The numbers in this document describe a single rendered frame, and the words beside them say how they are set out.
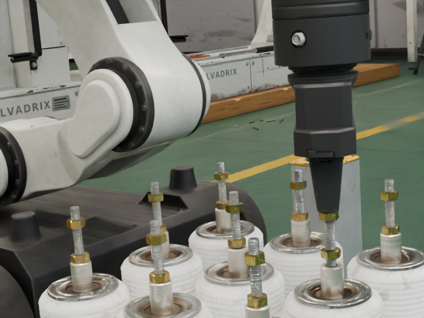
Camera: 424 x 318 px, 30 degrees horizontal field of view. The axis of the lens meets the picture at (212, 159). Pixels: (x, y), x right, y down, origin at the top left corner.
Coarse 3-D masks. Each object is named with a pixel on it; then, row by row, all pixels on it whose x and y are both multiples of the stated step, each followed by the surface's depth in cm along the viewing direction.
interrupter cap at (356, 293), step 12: (300, 288) 79; (312, 288) 79; (348, 288) 78; (360, 288) 77; (300, 300) 76; (312, 300) 75; (324, 300) 75; (336, 300) 75; (348, 300) 75; (360, 300) 74
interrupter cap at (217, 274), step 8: (216, 264) 87; (224, 264) 88; (264, 264) 87; (208, 272) 85; (216, 272) 85; (224, 272) 86; (264, 272) 84; (272, 272) 84; (208, 280) 83; (216, 280) 82; (224, 280) 83; (232, 280) 82; (240, 280) 82; (248, 280) 82; (264, 280) 82
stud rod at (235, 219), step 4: (232, 192) 83; (236, 192) 83; (232, 196) 83; (236, 196) 83; (232, 200) 83; (236, 200) 83; (232, 204) 83; (236, 204) 83; (232, 216) 84; (236, 216) 83; (232, 220) 84; (236, 220) 84; (232, 224) 84; (236, 224) 84; (232, 228) 84; (236, 228) 84; (240, 228) 84; (232, 232) 84; (236, 232) 84; (240, 232) 84; (232, 236) 84; (236, 236) 84; (240, 236) 84
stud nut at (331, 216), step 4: (320, 212) 76; (324, 212) 75; (332, 212) 75; (336, 212) 75; (320, 216) 76; (324, 216) 75; (328, 216) 75; (332, 216) 75; (336, 216) 75; (324, 220) 75; (328, 220) 75; (332, 220) 75
